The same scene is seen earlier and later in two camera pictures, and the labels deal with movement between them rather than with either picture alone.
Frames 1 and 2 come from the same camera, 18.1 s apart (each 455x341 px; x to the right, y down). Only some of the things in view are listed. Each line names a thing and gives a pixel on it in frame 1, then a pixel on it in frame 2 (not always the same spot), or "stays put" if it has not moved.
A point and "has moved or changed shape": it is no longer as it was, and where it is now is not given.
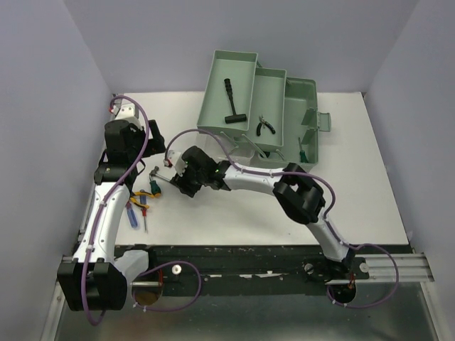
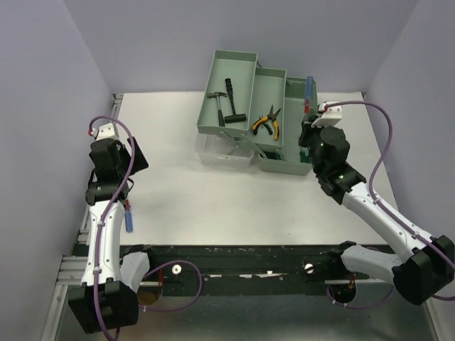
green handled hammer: [154, 172] → [220, 111]
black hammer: [235, 117] stays put
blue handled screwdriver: [131, 214] has moved or changed shape
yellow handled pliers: [136, 202] → [272, 116]
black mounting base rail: [273, 271] stays put
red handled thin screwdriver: [144, 214] → [309, 94]
